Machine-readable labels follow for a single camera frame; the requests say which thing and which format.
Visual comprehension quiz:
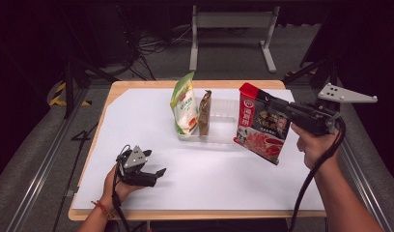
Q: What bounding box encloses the red string bracelet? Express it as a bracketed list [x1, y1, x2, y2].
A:
[90, 199, 116, 220]

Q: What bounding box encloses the clear plastic container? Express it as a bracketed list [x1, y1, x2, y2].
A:
[177, 96, 241, 144]

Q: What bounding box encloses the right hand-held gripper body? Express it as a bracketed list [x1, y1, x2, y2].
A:
[286, 82, 379, 136]

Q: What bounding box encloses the white table sheet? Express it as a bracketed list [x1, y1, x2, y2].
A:
[71, 87, 325, 213]

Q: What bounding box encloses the wooden table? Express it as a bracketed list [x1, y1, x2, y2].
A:
[68, 79, 328, 222]

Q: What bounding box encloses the red and black food packet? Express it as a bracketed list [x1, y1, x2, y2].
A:
[233, 82, 292, 166]

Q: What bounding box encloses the grey metal stand frame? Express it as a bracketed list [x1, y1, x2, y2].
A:
[188, 5, 281, 74]

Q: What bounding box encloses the person's right hand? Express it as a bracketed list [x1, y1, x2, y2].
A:
[290, 123, 340, 172]

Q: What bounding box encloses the black tripod stand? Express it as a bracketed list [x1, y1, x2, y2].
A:
[282, 58, 340, 99]
[63, 57, 120, 121]

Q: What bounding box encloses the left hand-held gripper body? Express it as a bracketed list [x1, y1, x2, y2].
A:
[115, 145, 157, 189]

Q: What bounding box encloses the person's left hand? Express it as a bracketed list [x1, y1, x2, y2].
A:
[99, 164, 145, 211]

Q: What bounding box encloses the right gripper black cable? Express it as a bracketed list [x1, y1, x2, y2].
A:
[287, 115, 348, 232]

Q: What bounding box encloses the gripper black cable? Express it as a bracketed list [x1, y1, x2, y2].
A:
[287, 115, 348, 232]
[111, 144, 132, 232]

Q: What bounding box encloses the yellow and black floor tape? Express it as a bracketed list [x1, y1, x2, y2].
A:
[48, 81, 92, 107]

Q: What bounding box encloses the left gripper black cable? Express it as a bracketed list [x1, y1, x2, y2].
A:
[111, 144, 132, 232]

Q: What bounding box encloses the brown snack packet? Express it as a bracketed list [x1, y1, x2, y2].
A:
[197, 89, 213, 137]

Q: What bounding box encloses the green and white snack packet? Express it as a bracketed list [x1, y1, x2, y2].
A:
[169, 71, 200, 136]

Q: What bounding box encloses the bundle of floor cables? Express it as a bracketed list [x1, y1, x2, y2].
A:
[120, 22, 193, 81]

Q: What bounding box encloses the aluminium floor rail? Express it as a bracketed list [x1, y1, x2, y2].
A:
[4, 86, 91, 232]
[339, 101, 394, 232]

